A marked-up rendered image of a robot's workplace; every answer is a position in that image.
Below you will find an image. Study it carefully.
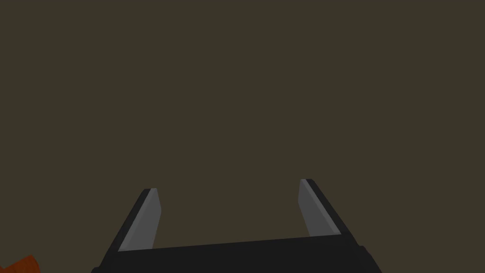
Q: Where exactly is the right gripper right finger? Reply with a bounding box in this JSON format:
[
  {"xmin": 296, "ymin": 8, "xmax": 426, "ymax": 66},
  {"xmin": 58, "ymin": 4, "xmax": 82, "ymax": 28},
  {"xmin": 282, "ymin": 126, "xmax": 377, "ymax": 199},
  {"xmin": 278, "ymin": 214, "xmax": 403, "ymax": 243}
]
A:
[{"xmin": 297, "ymin": 178, "xmax": 351, "ymax": 238}]

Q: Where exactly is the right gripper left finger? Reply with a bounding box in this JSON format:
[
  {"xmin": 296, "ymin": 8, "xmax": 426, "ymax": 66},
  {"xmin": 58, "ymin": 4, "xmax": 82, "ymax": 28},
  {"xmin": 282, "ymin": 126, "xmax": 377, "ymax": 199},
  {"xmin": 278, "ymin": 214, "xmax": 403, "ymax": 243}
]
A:
[{"xmin": 112, "ymin": 187, "xmax": 162, "ymax": 253}]

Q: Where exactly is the orange-brown wooden object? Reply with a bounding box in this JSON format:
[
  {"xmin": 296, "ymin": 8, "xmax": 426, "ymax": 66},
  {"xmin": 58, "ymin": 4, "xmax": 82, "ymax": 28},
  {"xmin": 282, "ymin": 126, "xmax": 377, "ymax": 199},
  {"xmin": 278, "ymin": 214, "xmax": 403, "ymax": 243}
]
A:
[{"xmin": 0, "ymin": 255, "xmax": 42, "ymax": 273}]

